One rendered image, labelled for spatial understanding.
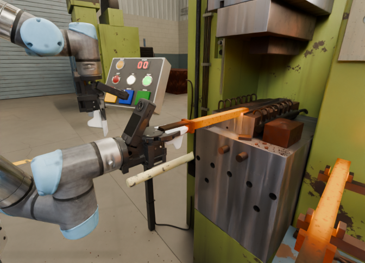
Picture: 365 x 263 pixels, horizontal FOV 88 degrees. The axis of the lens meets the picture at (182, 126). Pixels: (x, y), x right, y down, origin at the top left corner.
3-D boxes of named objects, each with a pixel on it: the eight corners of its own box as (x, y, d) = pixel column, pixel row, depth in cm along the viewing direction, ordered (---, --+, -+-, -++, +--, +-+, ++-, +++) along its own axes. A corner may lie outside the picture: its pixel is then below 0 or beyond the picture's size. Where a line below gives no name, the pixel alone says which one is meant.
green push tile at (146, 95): (146, 106, 92) (149, 91, 93) (133, 104, 95) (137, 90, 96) (148, 107, 93) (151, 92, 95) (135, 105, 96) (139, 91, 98)
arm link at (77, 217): (67, 210, 48) (58, 171, 44) (107, 217, 46) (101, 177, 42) (39, 236, 41) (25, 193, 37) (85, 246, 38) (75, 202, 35)
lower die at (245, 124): (252, 138, 70) (255, 116, 67) (211, 125, 84) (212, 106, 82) (296, 117, 96) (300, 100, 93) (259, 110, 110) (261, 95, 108)
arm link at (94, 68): (100, 61, 67) (101, 61, 60) (102, 74, 69) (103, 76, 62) (76, 61, 64) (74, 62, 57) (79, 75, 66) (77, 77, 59)
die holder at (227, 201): (265, 264, 71) (287, 157, 56) (194, 207, 98) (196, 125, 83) (314, 197, 105) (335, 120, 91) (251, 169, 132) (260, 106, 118)
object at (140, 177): (130, 191, 91) (129, 181, 90) (125, 185, 95) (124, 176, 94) (195, 161, 119) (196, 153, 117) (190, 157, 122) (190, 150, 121)
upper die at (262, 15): (266, 31, 59) (271, -5, 55) (215, 37, 73) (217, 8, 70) (312, 40, 84) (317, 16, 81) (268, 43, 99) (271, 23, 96)
